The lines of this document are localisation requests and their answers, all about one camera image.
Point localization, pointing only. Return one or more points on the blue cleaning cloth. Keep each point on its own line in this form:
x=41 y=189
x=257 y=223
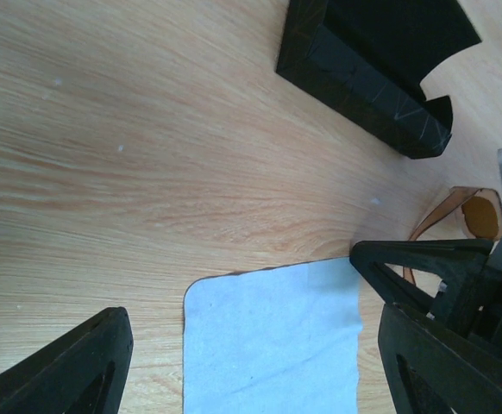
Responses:
x=282 y=340

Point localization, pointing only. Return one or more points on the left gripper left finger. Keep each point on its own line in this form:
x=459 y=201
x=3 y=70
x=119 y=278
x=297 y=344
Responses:
x=83 y=371

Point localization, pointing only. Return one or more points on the brown sunglasses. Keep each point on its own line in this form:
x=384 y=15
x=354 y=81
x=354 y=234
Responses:
x=479 y=211

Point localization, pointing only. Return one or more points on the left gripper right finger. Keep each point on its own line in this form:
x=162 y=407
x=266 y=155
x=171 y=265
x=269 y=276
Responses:
x=430 y=369

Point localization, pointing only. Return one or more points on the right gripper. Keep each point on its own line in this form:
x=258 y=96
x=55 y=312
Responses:
x=469 y=299

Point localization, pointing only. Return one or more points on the black glasses case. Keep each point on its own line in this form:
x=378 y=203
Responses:
x=366 y=60

